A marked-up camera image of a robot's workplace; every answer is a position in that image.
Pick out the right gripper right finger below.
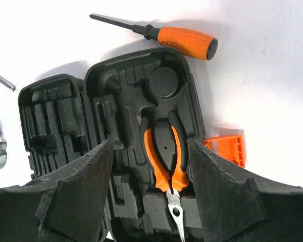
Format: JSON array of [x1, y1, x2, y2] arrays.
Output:
[[188, 140, 303, 241]]

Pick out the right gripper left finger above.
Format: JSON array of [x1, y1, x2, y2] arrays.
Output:
[[0, 140, 113, 241]]

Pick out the orange handled needle-nose pliers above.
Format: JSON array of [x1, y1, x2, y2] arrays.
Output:
[[140, 110, 189, 241]]

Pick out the black plastic tool case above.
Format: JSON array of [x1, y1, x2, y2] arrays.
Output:
[[18, 47, 206, 241]]

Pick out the small orange chisel bit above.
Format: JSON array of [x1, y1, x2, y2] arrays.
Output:
[[0, 75, 16, 92]]

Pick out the large orange handled screwdriver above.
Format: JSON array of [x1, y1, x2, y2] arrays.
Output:
[[89, 14, 218, 61]]

